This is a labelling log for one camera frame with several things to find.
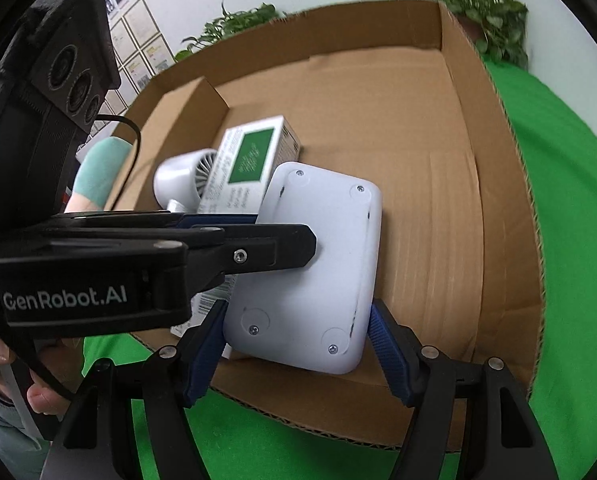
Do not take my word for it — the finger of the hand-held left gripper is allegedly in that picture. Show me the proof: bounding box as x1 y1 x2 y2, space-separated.
178 224 317 281
51 211 259 231

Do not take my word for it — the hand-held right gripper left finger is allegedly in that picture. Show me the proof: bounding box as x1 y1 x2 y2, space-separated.
43 299 229 480

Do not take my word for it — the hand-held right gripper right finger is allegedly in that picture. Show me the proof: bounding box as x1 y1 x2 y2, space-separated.
368 299 559 480

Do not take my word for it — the white plastic device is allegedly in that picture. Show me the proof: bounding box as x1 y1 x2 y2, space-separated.
223 161 383 375

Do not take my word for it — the white handheld fan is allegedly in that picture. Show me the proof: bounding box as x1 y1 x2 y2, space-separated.
153 148 222 213

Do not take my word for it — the white carton with green label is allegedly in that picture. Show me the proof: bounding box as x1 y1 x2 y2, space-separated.
171 115 301 338

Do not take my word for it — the large cardboard box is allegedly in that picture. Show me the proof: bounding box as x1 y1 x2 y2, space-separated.
103 0 549 453

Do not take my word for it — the person's left hand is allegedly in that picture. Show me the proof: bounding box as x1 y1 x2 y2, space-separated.
0 337 74 416

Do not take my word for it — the large potted green plant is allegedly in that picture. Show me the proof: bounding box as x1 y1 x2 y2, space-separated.
174 2 292 61

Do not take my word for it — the small potted green plant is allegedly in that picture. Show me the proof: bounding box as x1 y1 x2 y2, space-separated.
402 0 529 71

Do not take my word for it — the black cable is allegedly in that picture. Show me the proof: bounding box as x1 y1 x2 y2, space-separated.
0 114 143 403

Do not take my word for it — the wall of framed certificates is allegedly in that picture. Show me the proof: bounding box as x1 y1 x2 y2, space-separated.
91 0 176 136

